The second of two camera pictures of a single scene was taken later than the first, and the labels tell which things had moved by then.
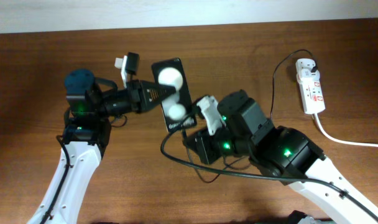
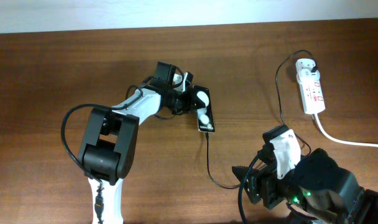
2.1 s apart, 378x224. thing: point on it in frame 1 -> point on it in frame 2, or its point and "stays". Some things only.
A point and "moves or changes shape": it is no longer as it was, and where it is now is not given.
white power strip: (311, 90) stays
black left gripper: (133, 86) -> (190, 103)
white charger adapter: (306, 76) stays
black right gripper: (204, 147) -> (265, 176)
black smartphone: (178, 109) -> (204, 116)
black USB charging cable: (316, 70) moves or changes shape
